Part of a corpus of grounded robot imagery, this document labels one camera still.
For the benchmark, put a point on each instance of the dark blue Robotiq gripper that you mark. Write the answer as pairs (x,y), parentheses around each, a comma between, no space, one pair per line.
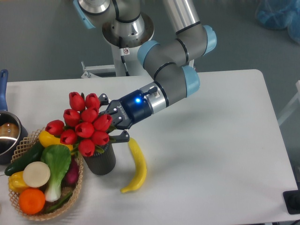
(125,112)

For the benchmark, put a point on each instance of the red tulip bouquet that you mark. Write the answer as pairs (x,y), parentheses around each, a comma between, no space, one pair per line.
(83,126)

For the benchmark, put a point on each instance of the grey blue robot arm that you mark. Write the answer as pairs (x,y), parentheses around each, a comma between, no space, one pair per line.
(173,84)

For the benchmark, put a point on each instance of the dark grey ribbed vase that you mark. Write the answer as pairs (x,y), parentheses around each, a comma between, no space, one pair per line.
(102,163)

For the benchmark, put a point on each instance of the yellow banana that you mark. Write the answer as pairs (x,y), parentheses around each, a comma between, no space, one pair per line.
(140,167)

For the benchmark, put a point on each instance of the green bok choy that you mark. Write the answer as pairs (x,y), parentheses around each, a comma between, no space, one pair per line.
(58,159)

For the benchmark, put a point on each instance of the yellow squash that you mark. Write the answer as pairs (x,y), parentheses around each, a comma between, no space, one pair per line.
(47,139)

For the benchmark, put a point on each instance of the purple red onion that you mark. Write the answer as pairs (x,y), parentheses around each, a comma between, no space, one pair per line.
(72,174)

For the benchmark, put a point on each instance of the woven wicker basket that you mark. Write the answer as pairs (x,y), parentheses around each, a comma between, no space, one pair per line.
(24,146)

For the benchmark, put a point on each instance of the dark green cucumber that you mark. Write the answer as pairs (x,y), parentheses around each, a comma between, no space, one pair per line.
(32,155)

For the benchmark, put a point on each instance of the green chili pepper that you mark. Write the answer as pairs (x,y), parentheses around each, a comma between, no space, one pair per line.
(59,204)

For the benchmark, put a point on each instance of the orange fruit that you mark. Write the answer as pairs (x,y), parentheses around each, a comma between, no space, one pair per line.
(31,201)

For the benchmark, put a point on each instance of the yellow bell pepper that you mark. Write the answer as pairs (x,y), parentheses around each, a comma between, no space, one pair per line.
(16,182)

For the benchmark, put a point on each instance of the blue plastic bag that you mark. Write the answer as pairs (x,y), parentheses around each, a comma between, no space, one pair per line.
(280,15)

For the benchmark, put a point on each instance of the black device at table edge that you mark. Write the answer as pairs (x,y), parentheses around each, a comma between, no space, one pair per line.
(292,201)

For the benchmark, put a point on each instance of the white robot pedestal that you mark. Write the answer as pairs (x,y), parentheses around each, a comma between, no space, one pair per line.
(130,37)

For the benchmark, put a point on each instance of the blue handled saucepan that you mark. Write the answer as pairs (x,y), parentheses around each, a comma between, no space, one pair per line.
(12,131)

